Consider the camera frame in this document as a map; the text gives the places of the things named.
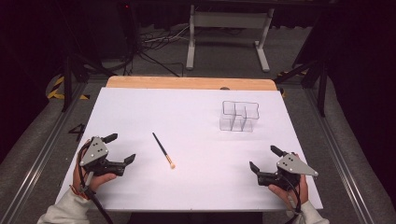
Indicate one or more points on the black metal stand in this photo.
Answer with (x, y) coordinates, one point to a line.
(320, 81)
(69, 81)

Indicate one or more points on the aluminium floor rail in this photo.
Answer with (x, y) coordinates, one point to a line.
(339, 155)
(40, 155)

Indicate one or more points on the dark computer tower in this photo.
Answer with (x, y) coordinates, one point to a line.
(127, 28)

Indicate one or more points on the clear acrylic organizer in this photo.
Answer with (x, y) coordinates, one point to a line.
(239, 116)

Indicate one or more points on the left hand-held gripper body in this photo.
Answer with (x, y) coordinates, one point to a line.
(95, 152)

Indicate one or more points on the person's left hand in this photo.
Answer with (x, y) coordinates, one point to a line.
(99, 179)

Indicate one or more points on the person's right hand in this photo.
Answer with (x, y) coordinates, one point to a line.
(281, 192)

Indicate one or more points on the white metal table frame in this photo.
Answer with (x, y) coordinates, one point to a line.
(230, 20)

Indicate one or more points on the black makeup brush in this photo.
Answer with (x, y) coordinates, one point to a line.
(162, 149)

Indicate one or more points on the yellow black floor tape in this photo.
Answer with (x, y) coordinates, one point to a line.
(56, 90)

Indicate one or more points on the orange wrist band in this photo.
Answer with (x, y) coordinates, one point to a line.
(77, 191)

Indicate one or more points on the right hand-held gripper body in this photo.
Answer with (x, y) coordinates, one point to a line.
(292, 165)

